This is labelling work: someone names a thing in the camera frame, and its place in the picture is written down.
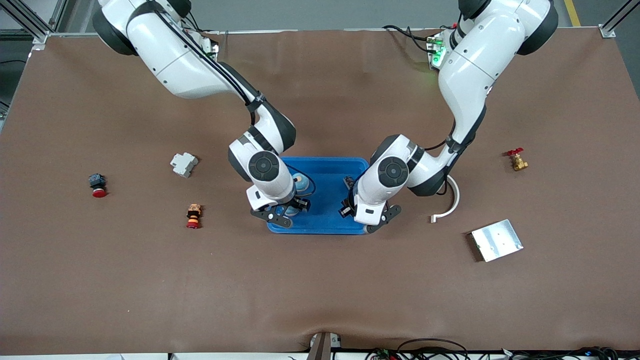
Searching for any black cable bundle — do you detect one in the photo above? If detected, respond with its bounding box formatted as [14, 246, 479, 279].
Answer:
[502, 346, 640, 360]

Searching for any brass valve with red handle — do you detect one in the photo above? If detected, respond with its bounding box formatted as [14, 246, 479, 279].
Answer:
[506, 147, 529, 172]

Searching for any white circuit breaker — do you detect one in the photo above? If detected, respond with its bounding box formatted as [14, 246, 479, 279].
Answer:
[170, 152, 200, 179]

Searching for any white semicircular bracket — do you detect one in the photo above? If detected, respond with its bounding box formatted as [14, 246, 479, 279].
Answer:
[431, 175, 461, 224]

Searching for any brown table mat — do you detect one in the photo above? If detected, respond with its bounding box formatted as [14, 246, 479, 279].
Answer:
[0, 29, 640, 355]

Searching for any aluminium plate with holes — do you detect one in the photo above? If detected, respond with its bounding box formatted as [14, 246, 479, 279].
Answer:
[470, 218, 524, 263]

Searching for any grey metal table clamp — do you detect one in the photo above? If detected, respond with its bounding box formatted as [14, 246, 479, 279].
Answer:
[308, 332, 343, 360]

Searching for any black red mushroom push button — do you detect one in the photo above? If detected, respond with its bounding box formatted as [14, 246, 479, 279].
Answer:
[88, 173, 108, 199]

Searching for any black base cable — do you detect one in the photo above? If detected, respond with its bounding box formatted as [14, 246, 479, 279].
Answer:
[382, 24, 441, 53]

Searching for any black cable loop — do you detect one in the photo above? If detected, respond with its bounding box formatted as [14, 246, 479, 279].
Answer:
[396, 338, 471, 360]

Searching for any blue plastic tray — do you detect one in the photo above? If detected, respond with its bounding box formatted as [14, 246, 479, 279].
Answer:
[266, 156, 372, 235]

